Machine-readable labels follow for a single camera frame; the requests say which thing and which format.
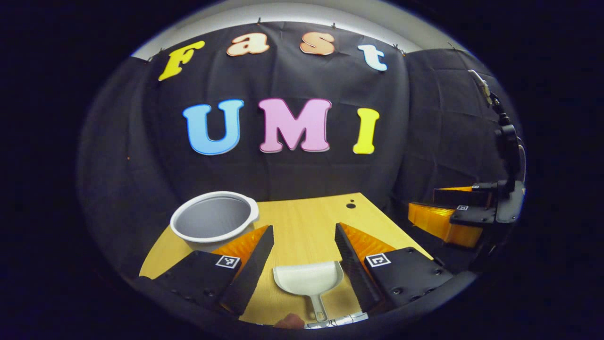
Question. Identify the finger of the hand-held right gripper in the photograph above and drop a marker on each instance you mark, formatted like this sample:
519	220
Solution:
472	216
465	196

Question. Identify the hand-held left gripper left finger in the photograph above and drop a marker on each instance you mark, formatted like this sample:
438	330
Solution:
252	269

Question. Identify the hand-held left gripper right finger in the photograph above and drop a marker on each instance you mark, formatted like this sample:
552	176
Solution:
351	264

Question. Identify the white dustpan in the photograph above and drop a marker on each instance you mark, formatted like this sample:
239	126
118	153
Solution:
306	278

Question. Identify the white garbage bin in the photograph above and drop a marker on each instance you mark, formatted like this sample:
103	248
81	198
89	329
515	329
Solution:
212	219

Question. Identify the wooden desktop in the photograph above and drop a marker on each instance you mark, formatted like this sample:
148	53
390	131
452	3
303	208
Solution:
302	222

